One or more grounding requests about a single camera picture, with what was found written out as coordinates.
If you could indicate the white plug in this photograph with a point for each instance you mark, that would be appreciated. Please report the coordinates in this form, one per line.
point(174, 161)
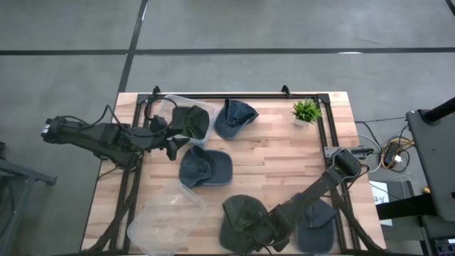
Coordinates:
point(397, 158)

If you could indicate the slate grey cap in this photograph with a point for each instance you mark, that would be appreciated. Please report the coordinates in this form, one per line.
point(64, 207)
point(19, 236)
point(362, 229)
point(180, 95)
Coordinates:
point(320, 227)

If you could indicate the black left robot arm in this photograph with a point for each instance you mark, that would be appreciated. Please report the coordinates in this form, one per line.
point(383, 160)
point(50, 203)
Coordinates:
point(89, 135)

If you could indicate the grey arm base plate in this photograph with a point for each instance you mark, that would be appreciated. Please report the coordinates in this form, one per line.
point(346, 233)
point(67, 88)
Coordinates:
point(332, 151)

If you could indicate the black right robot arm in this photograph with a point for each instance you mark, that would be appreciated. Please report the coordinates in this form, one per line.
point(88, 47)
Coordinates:
point(320, 185)

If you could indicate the green plant in white pot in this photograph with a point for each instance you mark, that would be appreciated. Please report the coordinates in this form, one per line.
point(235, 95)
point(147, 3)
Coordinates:
point(305, 111)

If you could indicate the dark grey side furniture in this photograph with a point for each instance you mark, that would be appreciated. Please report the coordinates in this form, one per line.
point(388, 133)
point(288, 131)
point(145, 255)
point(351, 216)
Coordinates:
point(21, 176)

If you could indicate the black frame clamp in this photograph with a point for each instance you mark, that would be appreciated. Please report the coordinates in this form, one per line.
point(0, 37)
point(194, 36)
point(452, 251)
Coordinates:
point(285, 90)
point(156, 90)

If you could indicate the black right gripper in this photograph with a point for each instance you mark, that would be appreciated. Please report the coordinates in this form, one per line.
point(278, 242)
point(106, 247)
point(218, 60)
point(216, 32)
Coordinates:
point(275, 229)

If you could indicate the dark garment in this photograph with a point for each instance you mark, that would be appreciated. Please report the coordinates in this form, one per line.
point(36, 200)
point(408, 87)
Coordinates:
point(227, 229)

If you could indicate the black floor bar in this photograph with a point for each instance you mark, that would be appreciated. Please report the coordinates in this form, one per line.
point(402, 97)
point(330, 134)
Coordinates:
point(401, 209)

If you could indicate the clear plastic bin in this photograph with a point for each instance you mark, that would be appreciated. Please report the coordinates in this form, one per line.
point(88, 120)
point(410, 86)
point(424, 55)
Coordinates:
point(167, 224)
point(165, 106)

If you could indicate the white paper sheet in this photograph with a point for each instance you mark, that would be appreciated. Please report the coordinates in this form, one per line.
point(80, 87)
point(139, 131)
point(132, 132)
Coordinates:
point(378, 190)

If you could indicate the grey equipment cart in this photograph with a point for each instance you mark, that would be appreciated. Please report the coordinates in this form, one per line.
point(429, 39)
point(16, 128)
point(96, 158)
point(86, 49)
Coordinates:
point(433, 153)

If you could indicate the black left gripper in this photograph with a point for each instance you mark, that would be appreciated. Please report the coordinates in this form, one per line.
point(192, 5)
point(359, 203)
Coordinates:
point(160, 133)

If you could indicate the dark blue denim cap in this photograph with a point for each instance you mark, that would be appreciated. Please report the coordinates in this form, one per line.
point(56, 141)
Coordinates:
point(232, 119)
point(213, 167)

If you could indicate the olive green cap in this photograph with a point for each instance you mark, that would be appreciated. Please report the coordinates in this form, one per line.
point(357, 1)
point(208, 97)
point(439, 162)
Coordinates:
point(195, 122)

